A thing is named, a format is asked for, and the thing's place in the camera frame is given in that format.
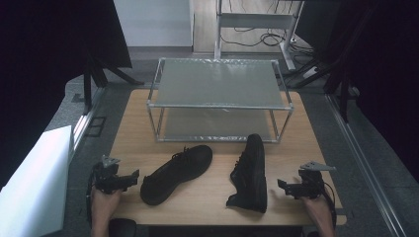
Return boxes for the person's left hand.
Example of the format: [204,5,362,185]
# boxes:
[90,186,124,213]

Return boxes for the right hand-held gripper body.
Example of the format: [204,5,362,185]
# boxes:
[289,160,337,200]

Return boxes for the black stand legs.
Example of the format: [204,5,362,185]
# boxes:
[82,53,145,116]
[285,53,352,123]

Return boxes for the metal floor rail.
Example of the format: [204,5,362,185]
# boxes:
[324,93,409,237]
[69,86,107,156]

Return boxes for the white panel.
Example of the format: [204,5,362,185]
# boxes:
[113,0,195,47]

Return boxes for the white foam board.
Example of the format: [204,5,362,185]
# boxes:
[0,124,74,237]

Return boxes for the black curtain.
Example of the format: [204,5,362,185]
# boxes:
[0,0,133,191]
[294,0,419,184]

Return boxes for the black lace-up shoe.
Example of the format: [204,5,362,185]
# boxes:
[225,132,269,214]
[139,144,214,206]

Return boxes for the dark rounded object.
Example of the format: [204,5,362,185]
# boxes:
[108,217,138,237]

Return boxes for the black floor socket plate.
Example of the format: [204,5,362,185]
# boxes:
[85,116,108,138]

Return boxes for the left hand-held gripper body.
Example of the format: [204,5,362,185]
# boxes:
[93,154,132,196]

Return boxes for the black floor cables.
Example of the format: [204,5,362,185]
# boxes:
[219,26,315,58]

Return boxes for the white power strip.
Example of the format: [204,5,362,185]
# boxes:
[301,66,319,80]

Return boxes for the person's right hand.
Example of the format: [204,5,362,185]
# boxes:
[299,194,327,216]

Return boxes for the grey two-tier shoe rack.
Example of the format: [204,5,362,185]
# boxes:
[145,57,294,144]

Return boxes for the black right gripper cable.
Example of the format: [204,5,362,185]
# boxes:
[323,181,338,230]

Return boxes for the white metal desk frame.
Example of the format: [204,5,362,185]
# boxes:
[212,0,306,72]

